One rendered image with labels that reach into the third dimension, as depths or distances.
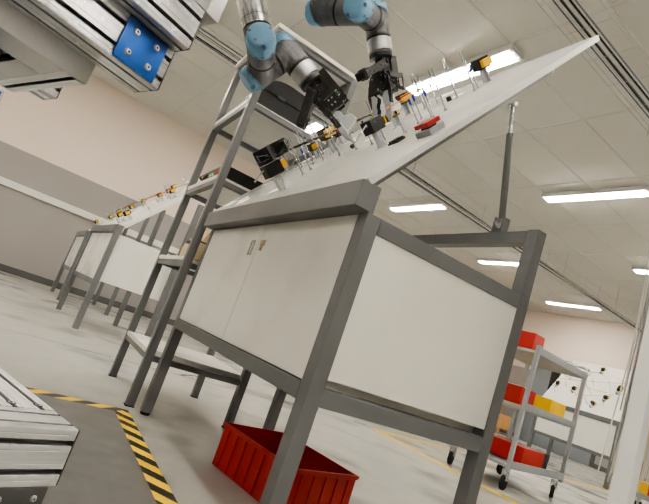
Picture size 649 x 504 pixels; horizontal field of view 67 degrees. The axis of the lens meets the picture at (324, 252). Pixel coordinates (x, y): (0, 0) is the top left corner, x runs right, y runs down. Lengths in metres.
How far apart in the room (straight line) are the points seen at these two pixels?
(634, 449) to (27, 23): 1.28
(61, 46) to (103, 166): 7.68
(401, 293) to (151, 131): 8.05
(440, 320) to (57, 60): 0.99
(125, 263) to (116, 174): 4.57
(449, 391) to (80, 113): 8.06
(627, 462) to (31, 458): 0.97
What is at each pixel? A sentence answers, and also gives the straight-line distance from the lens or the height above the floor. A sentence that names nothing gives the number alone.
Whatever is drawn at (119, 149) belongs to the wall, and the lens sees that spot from 8.84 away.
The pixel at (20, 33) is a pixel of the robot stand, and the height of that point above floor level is 0.81.
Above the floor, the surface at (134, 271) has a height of 0.56.
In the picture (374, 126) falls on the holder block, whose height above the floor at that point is 1.13.
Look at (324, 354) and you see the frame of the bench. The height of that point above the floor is 0.47.
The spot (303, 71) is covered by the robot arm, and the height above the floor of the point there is 1.18.
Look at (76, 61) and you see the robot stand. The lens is 1.10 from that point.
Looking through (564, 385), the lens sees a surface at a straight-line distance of 8.60.
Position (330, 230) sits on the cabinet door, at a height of 0.76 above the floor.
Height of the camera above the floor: 0.48
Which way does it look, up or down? 11 degrees up
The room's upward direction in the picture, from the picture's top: 19 degrees clockwise
